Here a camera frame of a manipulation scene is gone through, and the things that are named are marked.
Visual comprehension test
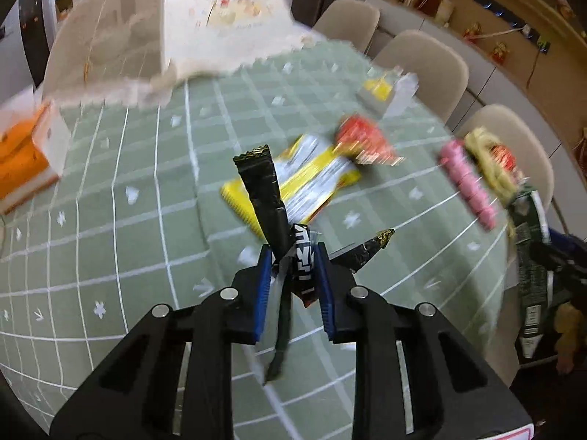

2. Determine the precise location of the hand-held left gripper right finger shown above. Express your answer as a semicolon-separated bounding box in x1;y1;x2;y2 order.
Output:
316;244;533;440

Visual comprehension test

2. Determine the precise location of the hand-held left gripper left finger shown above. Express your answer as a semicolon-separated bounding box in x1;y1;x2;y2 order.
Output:
50;245;273;440

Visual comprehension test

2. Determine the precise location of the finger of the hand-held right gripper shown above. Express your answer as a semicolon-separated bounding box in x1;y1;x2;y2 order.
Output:
527;238;587;290

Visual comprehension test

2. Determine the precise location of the dark green snack bag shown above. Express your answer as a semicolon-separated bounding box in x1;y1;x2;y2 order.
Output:
507;186;558;364

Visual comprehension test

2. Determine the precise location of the black snack wrapper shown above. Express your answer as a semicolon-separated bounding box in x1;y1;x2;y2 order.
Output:
232;144;396;386

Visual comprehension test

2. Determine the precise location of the gold and red snack wrapper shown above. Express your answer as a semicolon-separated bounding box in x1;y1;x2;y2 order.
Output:
462;127;526;207

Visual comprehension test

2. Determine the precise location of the person's right hand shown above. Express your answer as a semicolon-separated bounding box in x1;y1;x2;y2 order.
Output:
554;305;587;373

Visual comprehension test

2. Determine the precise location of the yellow snack packet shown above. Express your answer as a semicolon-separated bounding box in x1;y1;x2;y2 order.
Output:
221;134;363;240

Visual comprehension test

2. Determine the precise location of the green checked tablecloth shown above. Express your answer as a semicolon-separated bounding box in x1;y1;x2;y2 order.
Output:
0;39;519;440

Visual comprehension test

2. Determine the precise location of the pink wrapped roll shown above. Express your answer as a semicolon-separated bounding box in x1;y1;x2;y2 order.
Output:
439;141;498;231

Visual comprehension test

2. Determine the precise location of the beige chair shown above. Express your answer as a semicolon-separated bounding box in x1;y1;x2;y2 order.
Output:
452;104;557;239
372;30;470;124
312;0;381;53

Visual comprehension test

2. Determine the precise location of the red nut snack packet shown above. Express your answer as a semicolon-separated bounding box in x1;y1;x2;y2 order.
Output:
334;114;406;168

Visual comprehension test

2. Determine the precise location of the clear yellow small packet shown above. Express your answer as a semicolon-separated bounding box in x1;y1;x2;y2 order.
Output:
387;72;419;117

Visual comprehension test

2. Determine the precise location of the white sideboard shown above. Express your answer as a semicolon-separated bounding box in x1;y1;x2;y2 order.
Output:
367;0;587;157

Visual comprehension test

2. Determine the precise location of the orange box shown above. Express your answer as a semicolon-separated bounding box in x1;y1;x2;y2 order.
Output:
0;100;72;214

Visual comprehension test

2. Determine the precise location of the white mesh food cover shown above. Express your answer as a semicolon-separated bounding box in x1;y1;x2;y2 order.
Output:
42;0;317;111

